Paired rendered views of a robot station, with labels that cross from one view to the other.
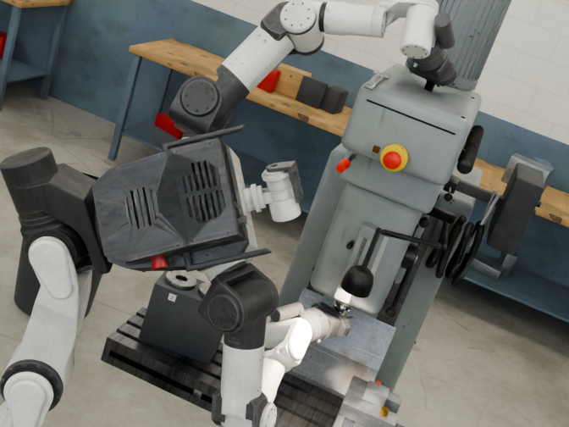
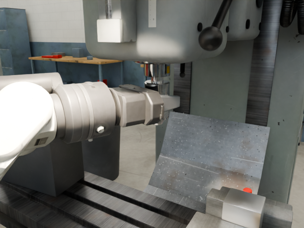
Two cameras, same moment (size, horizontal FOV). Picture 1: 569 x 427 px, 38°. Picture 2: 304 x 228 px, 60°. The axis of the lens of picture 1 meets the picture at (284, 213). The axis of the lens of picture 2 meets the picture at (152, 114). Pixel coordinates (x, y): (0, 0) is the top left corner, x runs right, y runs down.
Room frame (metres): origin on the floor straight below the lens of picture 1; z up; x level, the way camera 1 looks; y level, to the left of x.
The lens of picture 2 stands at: (1.54, -0.39, 1.35)
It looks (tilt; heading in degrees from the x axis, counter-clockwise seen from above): 16 degrees down; 21
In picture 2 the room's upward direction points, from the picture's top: straight up
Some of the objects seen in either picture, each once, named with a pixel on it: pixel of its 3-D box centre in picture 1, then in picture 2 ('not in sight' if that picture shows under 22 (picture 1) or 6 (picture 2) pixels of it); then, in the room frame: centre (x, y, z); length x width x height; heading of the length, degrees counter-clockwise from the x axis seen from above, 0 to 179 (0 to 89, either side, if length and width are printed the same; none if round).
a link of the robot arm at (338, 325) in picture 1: (318, 324); (113, 108); (1.91, -0.18, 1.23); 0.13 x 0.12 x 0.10; 57
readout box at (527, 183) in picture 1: (516, 208); not in sight; (2.23, -0.61, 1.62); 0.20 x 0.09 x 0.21; 170
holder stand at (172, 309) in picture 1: (188, 313); (38, 147); (2.08, 0.17, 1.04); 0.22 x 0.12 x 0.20; 87
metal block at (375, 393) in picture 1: (374, 397); (243, 214); (1.96, -0.40, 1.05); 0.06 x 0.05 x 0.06; 81
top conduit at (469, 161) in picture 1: (470, 146); not in sight; (2.00, -0.38, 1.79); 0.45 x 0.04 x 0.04; 170
